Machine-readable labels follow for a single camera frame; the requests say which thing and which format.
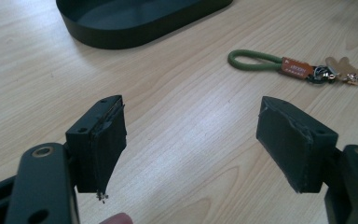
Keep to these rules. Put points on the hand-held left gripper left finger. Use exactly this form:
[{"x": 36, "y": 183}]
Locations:
[{"x": 96, "y": 146}]

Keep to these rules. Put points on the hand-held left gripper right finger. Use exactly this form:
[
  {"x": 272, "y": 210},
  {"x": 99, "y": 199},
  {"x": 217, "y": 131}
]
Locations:
[{"x": 295, "y": 146}]

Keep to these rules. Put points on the dark green oval tray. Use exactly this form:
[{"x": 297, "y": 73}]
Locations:
[{"x": 127, "y": 21}]

